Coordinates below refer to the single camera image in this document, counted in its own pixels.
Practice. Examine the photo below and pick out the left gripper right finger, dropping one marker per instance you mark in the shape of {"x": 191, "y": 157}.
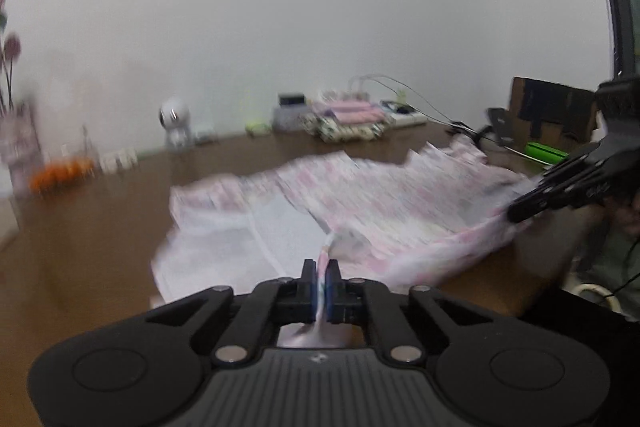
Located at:
{"x": 484, "y": 368}

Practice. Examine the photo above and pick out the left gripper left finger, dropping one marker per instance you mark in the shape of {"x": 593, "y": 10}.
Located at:
{"x": 150, "y": 368}

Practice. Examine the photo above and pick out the green plastic object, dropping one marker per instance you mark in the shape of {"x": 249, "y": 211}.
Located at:
{"x": 544, "y": 153}

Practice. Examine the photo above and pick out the green white small pack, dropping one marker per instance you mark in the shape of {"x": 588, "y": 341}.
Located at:
{"x": 257, "y": 128}

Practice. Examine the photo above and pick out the white round robot toy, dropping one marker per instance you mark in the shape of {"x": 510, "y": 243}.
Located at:
{"x": 175, "y": 119}

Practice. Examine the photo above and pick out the pink floral garment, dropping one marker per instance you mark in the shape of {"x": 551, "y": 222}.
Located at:
{"x": 429, "y": 218}

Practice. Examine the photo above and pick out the white small power strip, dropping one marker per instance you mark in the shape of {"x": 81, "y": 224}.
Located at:
{"x": 120, "y": 160}

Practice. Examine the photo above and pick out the black charger block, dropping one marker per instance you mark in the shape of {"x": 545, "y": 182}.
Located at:
{"x": 291, "y": 99}

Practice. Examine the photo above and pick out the pink blue garment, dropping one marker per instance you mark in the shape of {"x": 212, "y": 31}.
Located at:
{"x": 350, "y": 112}

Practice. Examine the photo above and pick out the cream teal floral garment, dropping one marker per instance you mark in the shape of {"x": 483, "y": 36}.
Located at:
{"x": 329, "y": 130}

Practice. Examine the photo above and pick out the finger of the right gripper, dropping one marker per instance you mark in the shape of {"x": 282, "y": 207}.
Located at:
{"x": 555, "y": 197}
{"x": 580, "y": 168}

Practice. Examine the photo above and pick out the pink knitted vase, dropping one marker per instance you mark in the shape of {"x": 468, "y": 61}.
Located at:
{"x": 20, "y": 147}

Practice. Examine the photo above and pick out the brown cardboard box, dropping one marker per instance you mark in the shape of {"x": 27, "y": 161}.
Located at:
{"x": 552, "y": 114}

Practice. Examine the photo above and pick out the grey wireless charger stand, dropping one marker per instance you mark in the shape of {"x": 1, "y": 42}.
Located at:
{"x": 500, "y": 121}

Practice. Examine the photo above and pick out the pink flower bouquet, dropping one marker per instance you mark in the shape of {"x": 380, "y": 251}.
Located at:
{"x": 11, "y": 50}

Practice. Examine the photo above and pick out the white tin box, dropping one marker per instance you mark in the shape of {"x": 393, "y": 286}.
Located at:
{"x": 289, "y": 118}

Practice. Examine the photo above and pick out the clear box of oranges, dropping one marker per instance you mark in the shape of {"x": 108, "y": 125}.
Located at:
{"x": 69, "y": 169}

